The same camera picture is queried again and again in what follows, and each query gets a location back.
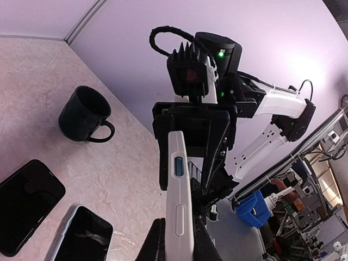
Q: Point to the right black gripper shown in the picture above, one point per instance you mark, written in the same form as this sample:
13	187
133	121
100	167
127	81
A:
209	128

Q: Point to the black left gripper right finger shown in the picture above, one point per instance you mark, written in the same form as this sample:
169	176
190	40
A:
204	249

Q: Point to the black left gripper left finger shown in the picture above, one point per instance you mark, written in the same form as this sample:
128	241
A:
153	248

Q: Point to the clear white phone case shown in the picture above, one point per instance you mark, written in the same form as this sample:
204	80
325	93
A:
179	229

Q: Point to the light blue phone case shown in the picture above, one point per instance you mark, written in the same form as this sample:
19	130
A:
63	233

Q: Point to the black phone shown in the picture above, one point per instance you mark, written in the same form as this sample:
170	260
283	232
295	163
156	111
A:
179	166

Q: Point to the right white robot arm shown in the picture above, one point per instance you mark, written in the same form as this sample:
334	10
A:
290	113

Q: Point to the blue plastic bin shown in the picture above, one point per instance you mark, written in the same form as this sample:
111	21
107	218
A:
253	210

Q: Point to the dark green mug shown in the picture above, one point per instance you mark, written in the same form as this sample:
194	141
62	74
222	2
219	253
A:
85	111

